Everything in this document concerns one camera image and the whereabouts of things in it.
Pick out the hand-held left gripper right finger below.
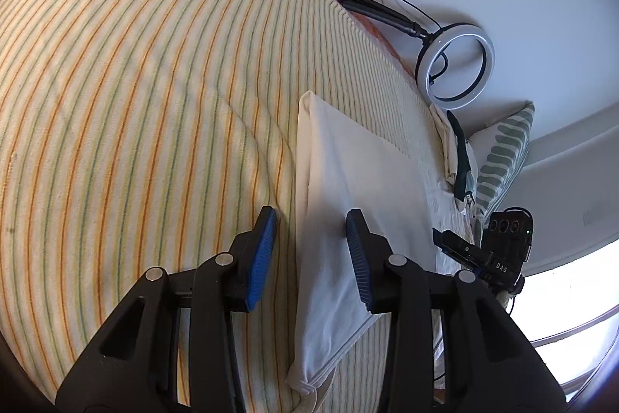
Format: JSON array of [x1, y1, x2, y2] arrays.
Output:
[[345, 208, 566, 413]]

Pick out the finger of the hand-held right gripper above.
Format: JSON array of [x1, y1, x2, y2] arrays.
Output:
[[432, 228, 491, 271]]

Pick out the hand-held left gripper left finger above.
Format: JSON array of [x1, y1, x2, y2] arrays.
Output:
[[55, 206, 279, 413]]

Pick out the white tank top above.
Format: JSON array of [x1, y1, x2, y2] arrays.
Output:
[[287, 91, 441, 397]]

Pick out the crumpled white and dark clothes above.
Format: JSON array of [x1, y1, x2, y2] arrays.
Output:
[[430, 103, 479, 213]]

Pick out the green striped pillow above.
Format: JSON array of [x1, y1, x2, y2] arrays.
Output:
[[467, 101, 535, 230]]

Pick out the yellow striped blanket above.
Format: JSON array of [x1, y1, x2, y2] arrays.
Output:
[[0, 0, 465, 413]]

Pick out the black tripod stand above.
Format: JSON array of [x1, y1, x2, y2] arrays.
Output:
[[337, 0, 438, 41]]

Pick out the thick black cable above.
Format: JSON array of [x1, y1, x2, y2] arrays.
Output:
[[428, 54, 449, 85]]

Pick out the white ring light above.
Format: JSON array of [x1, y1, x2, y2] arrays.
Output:
[[415, 22, 496, 101]]

